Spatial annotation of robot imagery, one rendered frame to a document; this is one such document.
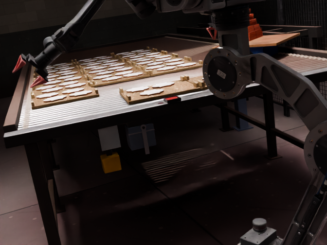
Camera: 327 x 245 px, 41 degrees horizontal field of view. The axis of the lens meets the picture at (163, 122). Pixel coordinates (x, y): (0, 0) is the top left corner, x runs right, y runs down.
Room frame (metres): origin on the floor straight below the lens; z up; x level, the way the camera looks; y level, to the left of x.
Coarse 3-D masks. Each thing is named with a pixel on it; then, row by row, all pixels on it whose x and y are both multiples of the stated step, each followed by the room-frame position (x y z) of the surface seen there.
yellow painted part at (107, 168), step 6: (108, 150) 2.15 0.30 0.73; (102, 156) 2.16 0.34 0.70; (108, 156) 2.14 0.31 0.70; (114, 156) 2.13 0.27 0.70; (102, 162) 2.12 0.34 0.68; (108, 162) 2.11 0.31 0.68; (114, 162) 2.12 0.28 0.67; (120, 162) 2.13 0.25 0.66; (108, 168) 2.11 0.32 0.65; (114, 168) 2.12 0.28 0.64; (120, 168) 2.13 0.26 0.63
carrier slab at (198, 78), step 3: (189, 78) 2.72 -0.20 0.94; (192, 78) 2.70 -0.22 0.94; (195, 78) 2.69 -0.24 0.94; (198, 78) 2.67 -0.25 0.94; (201, 78) 2.66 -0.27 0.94; (189, 81) 2.62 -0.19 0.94; (192, 81) 2.61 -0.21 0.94; (204, 84) 2.46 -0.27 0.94; (201, 87) 2.40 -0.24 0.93; (204, 87) 2.39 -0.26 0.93; (207, 87) 2.39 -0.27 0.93
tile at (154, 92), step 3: (150, 90) 2.47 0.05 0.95; (153, 90) 2.45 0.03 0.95; (156, 90) 2.44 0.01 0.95; (159, 90) 2.43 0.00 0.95; (162, 90) 2.42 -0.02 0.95; (141, 93) 2.42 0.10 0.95; (144, 93) 2.41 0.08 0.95; (147, 93) 2.40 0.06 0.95; (150, 93) 2.38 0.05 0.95; (153, 93) 2.38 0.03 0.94; (156, 93) 2.38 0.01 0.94; (159, 93) 2.38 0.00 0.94
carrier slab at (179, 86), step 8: (152, 88) 2.57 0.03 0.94; (160, 88) 2.53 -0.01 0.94; (168, 88) 2.49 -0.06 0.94; (176, 88) 2.46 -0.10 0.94; (184, 88) 2.42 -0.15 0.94; (192, 88) 2.39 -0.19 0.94; (136, 96) 2.41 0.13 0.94; (144, 96) 2.38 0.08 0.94; (152, 96) 2.34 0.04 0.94; (160, 96) 2.34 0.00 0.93; (168, 96) 2.35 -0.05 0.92
